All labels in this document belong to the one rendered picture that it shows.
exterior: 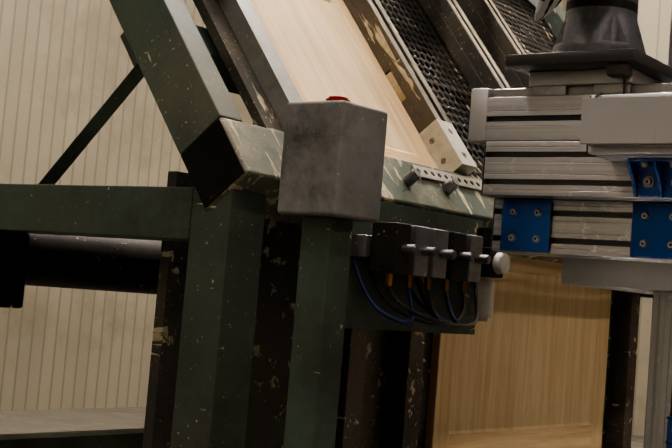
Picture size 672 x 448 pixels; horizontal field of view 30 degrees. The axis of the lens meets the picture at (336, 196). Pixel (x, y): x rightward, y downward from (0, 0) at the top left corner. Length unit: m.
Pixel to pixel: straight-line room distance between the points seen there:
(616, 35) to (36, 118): 4.03
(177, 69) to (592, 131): 0.74
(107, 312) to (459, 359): 3.26
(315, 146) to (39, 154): 3.89
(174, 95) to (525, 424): 1.57
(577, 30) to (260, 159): 0.56
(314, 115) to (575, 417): 1.86
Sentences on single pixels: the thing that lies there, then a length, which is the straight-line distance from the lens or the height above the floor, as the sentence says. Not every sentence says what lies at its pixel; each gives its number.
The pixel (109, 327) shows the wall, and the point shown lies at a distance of 6.12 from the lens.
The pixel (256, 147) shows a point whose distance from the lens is 2.12.
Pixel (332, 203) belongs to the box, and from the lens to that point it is 1.93.
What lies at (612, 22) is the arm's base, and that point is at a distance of 2.07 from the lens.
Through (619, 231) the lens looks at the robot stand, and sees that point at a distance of 2.02.
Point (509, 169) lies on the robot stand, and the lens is 2.07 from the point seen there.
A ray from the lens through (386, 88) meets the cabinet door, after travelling 2.78.
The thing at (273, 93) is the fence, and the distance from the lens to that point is 2.37.
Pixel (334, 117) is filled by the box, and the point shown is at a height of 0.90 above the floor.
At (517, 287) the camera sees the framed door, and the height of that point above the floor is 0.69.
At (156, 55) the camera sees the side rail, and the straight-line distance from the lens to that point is 2.24.
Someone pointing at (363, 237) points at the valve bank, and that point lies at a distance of 2.23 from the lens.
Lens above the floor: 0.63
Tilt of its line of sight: 4 degrees up
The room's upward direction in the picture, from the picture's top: 5 degrees clockwise
